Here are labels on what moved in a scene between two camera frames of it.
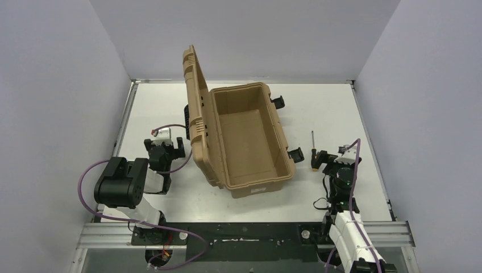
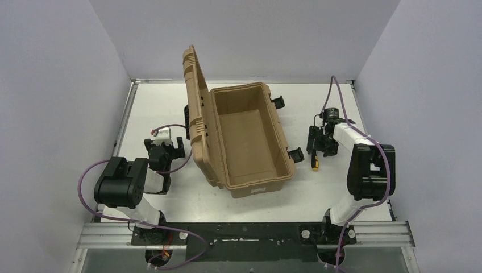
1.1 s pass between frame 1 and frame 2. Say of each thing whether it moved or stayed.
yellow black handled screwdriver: stayed
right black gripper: moved
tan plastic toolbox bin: stayed
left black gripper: stayed
